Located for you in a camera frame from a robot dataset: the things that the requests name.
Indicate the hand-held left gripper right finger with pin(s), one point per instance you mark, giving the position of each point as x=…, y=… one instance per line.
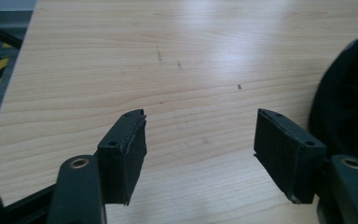
x=279, y=152

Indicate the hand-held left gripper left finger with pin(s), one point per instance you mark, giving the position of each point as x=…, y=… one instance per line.
x=121, y=161

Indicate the dark cloth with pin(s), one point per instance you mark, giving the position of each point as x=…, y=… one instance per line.
x=348, y=102

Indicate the black metal stand leg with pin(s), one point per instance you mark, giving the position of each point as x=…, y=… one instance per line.
x=0, y=34

